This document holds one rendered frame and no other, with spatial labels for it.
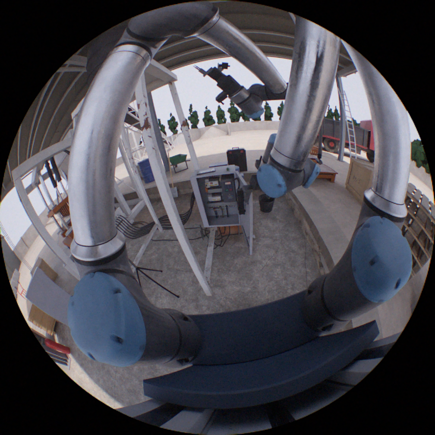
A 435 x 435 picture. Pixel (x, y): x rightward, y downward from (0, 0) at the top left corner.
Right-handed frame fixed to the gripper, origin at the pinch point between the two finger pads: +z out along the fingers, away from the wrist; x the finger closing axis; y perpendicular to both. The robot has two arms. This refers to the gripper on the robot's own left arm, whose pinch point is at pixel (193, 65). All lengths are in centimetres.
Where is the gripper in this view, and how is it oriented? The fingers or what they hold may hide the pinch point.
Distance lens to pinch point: 63.0
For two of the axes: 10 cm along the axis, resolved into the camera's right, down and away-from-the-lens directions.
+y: 7.1, -2.7, -6.6
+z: -7.1, -2.2, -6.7
